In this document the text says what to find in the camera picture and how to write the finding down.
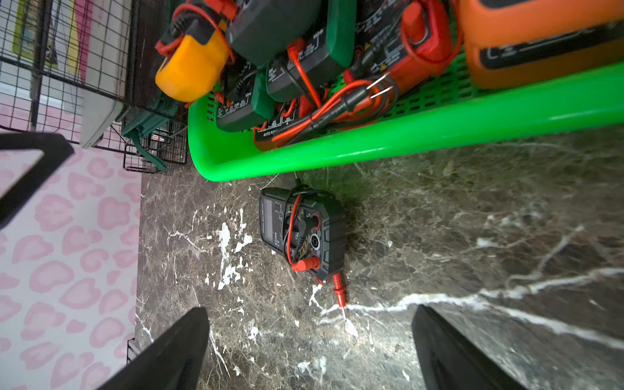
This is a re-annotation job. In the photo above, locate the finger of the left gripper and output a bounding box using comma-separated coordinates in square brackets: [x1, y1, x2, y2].
[1, 132, 75, 228]

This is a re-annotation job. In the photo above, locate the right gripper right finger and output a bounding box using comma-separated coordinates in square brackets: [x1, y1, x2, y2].
[411, 305, 524, 389]

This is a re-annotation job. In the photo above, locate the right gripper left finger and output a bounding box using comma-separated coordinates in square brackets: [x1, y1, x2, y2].
[100, 307, 210, 390]

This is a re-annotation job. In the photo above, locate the yellow multimeter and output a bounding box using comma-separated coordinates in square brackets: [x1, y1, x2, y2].
[155, 1, 237, 103]

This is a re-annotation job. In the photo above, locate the red multimeter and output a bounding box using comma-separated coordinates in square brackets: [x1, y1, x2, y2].
[345, 0, 463, 95]
[253, 74, 400, 152]

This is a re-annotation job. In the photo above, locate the orange multimeter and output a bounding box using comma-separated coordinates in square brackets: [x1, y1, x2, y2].
[459, 0, 623, 89]

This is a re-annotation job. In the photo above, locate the red multimeter front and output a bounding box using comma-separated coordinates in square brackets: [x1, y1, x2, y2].
[253, 74, 400, 152]

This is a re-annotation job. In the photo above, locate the small dark multimeter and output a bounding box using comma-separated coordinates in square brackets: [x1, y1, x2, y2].
[259, 181, 347, 309]

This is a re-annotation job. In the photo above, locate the green plastic basket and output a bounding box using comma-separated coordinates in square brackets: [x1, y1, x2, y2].
[188, 58, 623, 182]

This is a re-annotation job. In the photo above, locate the black wire mesh rack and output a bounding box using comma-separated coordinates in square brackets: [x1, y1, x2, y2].
[1, 0, 189, 173]

